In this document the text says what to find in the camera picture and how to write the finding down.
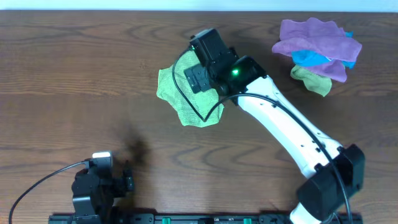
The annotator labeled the purple microfiber cloth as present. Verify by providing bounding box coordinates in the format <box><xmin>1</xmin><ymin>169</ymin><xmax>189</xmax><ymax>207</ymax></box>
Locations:
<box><xmin>272</xmin><ymin>17</ymin><xmax>362</xmax><ymax>83</ymax></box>

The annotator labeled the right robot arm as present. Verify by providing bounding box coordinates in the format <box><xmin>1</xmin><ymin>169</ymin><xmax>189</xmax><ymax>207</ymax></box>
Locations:
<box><xmin>184</xmin><ymin>45</ymin><xmax>365</xmax><ymax>223</ymax></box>

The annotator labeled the light green microfiber cloth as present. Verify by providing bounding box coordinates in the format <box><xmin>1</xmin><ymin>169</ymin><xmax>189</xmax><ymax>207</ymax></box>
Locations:
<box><xmin>156</xmin><ymin>51</ymin><xmax>224</xmax><ymax>128</ymax></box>

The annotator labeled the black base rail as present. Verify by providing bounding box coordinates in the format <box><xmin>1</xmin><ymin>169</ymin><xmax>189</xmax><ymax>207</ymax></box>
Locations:
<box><xmin>48</xmin><ymin>212</ymin><xmax>364</xmax><ymax>224</ymax></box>

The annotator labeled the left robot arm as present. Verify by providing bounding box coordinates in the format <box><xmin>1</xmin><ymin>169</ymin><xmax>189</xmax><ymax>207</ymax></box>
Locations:
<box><xmin>72</xmin><ymin>158</ymin><xmax>134</xmax><ymax>224</ymax></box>

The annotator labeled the blue microfiber cloth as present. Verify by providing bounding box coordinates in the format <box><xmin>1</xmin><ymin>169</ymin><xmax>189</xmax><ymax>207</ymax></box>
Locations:
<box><xmin>291</xmin><ymin>30</ymin><xmax>356</xmax><ymax>70</ymax></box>

